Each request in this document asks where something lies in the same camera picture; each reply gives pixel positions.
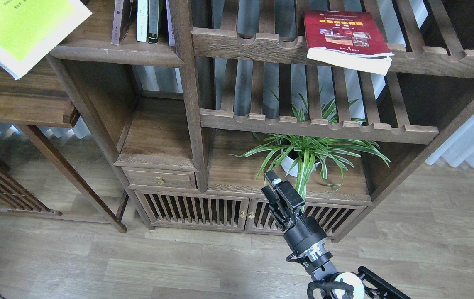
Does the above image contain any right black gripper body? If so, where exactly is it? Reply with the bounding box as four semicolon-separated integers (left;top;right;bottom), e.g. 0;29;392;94
261;181;305;231

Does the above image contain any yellow green book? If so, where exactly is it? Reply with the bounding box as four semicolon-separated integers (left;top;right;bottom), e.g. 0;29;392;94
0;0;91;80

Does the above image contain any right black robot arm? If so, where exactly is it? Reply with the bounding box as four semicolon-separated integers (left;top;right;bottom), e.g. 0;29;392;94
262;170;407;299

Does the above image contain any dark wooden bookshelf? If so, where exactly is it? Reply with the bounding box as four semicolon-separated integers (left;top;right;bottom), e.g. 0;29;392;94
47;0;474;242

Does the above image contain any dark green upright book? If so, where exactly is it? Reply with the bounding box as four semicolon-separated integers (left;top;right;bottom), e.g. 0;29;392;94
147;0;166;44

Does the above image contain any green spider plant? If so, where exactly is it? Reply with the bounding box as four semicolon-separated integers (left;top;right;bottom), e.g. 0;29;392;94
232;89;391;208

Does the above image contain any white plant pot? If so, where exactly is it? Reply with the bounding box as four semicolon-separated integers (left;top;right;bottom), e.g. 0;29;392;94
281;151;321;177

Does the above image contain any wooden side table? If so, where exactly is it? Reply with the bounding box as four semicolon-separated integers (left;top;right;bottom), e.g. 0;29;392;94
0;59;128;233

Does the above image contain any pale upright book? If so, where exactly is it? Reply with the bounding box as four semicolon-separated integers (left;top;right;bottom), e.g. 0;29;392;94
166;0;176;46

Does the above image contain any red book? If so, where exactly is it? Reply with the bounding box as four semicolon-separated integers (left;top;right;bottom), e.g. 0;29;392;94
304;10;394;76

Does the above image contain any dark brown book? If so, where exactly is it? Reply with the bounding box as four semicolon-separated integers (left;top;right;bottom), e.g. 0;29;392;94
110;0;138;45

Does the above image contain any white upright book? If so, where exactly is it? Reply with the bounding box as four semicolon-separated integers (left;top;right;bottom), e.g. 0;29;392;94
136;0;149;42

